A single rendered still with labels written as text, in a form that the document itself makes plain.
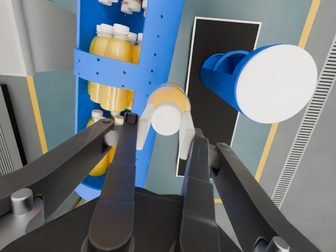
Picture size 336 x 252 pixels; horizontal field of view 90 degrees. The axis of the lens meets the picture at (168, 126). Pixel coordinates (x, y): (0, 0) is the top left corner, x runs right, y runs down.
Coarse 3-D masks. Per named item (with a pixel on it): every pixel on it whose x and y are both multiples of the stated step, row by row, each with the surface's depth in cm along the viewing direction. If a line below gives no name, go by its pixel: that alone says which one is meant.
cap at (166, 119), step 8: (168, 104) 21; (160, 112) 20; (168, 112) 20; (176, 112) 20; (152, 120) 21; (160, 120) 21; (168, 120) 21; (176, 120) 21; (160, 128) 21; (168, 128) 21; (176, 128) 21
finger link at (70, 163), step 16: (96, 128) 12; (64, 144) 9; (80, 144) 10; (96, 144) 11; (48, 160) 8; (64, 160) 8; (80, 160) 9; (96, 160) 12; (0, 176) 6; (16, 176) 7; (32, 176) 7; (48, 176) 7; (64, 176) 8; (80, 176) 10; (0, 192) 6; (32, 192) 7; (48, 192) 7; (64, 192) 9; (0, 208) 6; (48, 208) 8
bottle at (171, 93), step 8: (160, 88) 26; (168, 88) 25; (176, 88) 26; (152, 96) 25; (160, 96) 24; (168, 96) 24; (176, 96) 24; (184, 96) 26; (160, 104) 22; (176, 104) 22; (184, 104) 24
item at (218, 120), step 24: (216, 24) 130; (240, 24) 130; (192, 48) 137; (216, 48) 136; (240, 48) 136; (192, 72) 144; (192, 96) 151; (216, 96) 150; (192, 120) 159; (216, 120) 158
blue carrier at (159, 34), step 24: (96, 0) 52; (120, 0) 57; (168, 0) 39; (96, 24) 55; (144, 24) 39; (168, 24) 42; (144, 48) 41; (168, 48) 46; (96, 72) 42; (120, 72) 41; (144, 72) 43; (168, 72) 52; (144, 96) 46; (144, 144) 54; (144, 168) 61; (96, 192) 55
